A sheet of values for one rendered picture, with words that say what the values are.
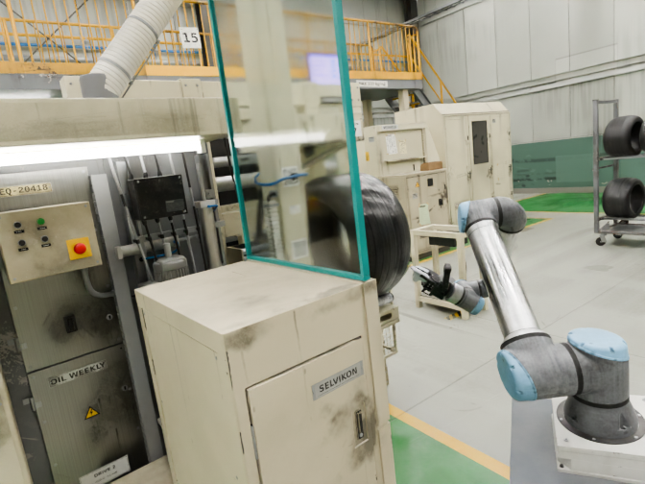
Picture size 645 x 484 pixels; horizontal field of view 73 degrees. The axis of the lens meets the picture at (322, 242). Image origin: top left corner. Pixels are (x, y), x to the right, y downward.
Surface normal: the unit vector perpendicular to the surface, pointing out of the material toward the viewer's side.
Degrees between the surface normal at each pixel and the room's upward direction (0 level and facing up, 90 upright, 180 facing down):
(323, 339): 90
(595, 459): 90
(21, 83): 90
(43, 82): 90
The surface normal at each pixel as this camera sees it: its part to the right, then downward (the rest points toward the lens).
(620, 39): -0.80, 0.20
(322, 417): 0.62, 0.07
